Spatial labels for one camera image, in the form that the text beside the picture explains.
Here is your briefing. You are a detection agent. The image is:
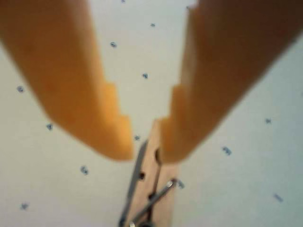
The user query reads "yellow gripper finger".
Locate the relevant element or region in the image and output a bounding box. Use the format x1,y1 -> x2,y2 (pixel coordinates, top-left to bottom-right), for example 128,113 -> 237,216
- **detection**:
157,0 -> 303,164
0,0 -> 134,162

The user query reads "wooden clothespin with metal spring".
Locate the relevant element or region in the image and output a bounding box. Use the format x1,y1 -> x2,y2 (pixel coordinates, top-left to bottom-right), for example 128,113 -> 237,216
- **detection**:
118,119 -> 182,227

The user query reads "white dotted work board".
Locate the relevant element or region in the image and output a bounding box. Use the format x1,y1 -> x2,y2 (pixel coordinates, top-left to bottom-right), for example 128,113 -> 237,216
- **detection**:
0,0 -> 303,227

